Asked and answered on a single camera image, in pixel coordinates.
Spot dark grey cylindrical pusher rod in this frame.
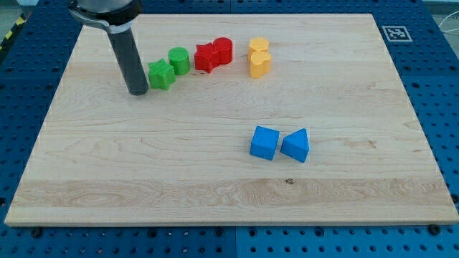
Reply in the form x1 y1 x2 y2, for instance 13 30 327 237
108 28 148 95

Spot blue cube block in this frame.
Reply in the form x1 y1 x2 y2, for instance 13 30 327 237
250 125 280 161

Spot blue triangle block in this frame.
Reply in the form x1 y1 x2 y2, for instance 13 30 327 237
280 128 310 163

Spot green star block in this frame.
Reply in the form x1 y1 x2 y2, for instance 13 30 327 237
148 59 176 90

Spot green cylinder block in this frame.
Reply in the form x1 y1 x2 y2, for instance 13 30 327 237
168 47 190 75

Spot red star block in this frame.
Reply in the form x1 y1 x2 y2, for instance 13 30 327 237
194 42 219 73

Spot red cylinder block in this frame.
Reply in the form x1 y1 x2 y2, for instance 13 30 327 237
213 37 233 65

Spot yellow hexagon block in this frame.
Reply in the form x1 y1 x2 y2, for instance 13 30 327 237
247 37 270 59

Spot yellow heart block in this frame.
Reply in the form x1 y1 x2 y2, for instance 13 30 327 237
250 52 272 79

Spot light wooden board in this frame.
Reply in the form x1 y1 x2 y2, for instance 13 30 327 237
5 14 458 226

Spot white fiducial marker tag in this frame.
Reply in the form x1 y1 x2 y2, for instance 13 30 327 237
382 25 412 42

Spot white cable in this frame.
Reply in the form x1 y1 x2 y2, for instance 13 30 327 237
437 10 459 36

